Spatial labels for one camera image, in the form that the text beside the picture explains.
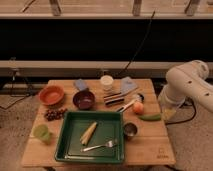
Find wooden folding table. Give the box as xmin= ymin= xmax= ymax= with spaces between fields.
xmin=21 ymin=79 xmax=176 ymax=168

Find green plastic cup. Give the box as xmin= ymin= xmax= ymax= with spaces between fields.
xmin=33 ymin=124 xmax=51 ymax=144

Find dark purple bowl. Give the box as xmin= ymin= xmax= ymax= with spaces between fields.
xmin=73 ymin=91 xmax=95 ymax=110

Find small metal cup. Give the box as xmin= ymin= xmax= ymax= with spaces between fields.
xmin=123 ymin=122 xmax=138 ymax=140

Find orange bowl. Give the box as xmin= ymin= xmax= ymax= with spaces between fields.
xmin=38 ymin=85 xmax=64 ymax=106

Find black cable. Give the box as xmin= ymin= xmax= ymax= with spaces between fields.
xmin=115 ymin=9 xmax=157 ymax=78

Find orange apple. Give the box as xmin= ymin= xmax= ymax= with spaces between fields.
xmin=132 ymin=102 xmax=144 ymax=115

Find bunch of dark grapes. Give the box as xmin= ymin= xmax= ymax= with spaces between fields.
xmin=44 ymin=109 xmax=66 ymax=121

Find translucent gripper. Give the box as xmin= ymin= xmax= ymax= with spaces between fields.
xmin=158 ymin=90 xmax=180 ymax=121

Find white handled utensil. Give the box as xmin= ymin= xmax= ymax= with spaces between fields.
xmin=118 ymin=93 xmax=144 ymax=112

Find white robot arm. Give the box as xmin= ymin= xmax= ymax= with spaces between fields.
xmin=158 ymin=60 xmax=213 ymax=121

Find white cup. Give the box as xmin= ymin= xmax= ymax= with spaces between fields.
xmin=100 ymin=75 xmax=114 ymax=91

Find baby corn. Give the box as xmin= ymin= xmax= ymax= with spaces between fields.
xmin=80 ymin=122 xmax=97 ymax=145

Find metal fork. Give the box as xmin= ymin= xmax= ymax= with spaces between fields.
xmin=80 ymin=140 xmax=117 ymax=152

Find green plastic tray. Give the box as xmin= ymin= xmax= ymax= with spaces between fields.
xmin=55 ymin=111 xmax=124 ymax=164

